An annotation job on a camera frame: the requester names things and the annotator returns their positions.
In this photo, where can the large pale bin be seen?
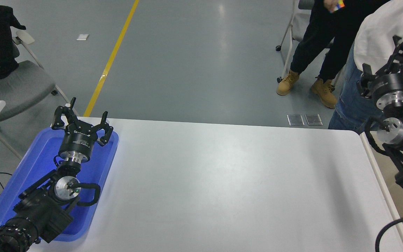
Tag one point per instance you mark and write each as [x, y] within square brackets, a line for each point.
[387, 175]

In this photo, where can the person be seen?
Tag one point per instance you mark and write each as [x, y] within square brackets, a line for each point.
[317, 38]
[380, 28]

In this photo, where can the person's right hand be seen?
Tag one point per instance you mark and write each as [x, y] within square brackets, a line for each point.
[328, 3]

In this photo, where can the white-framed castor chair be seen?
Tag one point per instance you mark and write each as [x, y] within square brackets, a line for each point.
[299, 28]

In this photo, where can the blue plastic tray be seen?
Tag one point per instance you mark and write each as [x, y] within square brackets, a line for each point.
[33, 164]

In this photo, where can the grey chair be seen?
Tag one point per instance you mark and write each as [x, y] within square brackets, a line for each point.
[19, 87]

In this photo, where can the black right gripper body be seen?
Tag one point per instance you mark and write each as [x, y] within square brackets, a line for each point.
[392, 84]

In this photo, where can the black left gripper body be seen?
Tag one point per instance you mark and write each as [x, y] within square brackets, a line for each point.
[77, 141]

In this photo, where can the colourful puzzle cube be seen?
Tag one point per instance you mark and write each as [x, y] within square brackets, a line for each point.
[338, 6]

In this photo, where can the metal floor plate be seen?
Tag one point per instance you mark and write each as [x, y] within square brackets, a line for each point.
[295, 120]
[313, 119]

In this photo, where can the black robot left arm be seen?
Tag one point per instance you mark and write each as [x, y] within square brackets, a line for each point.
[40, 210]

